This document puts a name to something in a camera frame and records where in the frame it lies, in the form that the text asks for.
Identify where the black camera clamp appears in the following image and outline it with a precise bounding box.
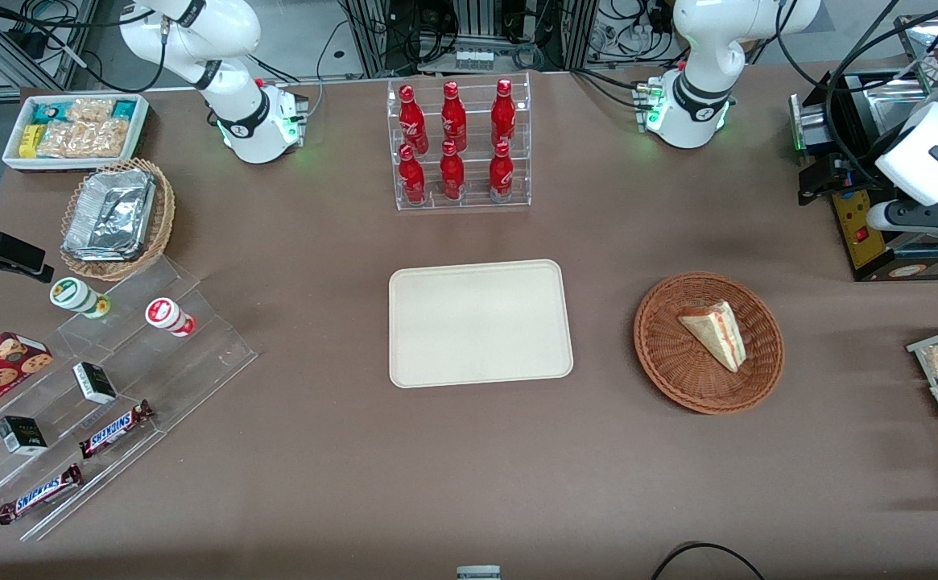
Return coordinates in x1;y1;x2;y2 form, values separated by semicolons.
0;215;56;285

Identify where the aluminium equipment frame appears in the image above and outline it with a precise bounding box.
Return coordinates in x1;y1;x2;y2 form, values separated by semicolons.
338;0;600;78

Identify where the green lid white cup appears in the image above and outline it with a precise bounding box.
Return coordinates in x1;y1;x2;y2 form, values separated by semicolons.
49;276;112;320

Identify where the beige plastic tray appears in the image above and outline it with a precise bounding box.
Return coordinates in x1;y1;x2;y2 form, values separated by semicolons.
388;259;575;390

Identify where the white rectangular snack box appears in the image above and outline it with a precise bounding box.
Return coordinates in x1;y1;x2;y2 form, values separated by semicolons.
2;93;151;172

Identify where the triangular sandwich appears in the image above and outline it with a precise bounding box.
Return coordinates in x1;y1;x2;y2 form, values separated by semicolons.
677;300;748;374

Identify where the round brown wicker basket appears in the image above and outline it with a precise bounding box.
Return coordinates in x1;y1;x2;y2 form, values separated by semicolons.
633;271;786;416

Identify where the aluminium foil container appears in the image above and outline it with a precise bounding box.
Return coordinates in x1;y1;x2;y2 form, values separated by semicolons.
63;168;156;262

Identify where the oval light wicker basket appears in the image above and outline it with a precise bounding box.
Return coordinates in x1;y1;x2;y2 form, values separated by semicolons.
60;157;176;282

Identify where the small black box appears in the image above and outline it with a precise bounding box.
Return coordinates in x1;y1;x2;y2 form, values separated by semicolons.
0;415;49;457
72;361;118;405

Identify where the clear cracker bag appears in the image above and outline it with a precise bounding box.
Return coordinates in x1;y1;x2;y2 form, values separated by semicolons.
65;97;116;124
37;118;133;159

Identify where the black cable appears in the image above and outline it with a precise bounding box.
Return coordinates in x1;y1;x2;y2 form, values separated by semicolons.
649;541;768;580

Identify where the clear acrylic step display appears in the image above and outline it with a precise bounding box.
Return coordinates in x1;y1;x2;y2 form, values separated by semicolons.
0;255;259;543

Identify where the snickers chocolate bar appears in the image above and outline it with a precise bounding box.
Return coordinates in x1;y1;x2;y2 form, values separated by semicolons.
0;463;85;526
78;400;155;460

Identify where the clear acrylic bottle rack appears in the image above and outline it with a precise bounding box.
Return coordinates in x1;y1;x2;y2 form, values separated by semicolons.
386;72;533;213

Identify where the red lid white cup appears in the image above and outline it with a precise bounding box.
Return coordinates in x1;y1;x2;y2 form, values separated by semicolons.
144;296;196;338

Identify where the red cola bottle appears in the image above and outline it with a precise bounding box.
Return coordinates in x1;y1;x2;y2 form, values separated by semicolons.
439;140;466;201
399;85;430;155
488;141;515;203
397;144;428;205
440;81;469;153
490;78;517;148

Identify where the black food warmer machine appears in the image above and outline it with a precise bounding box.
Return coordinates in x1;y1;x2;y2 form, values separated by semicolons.
788;14;938;283

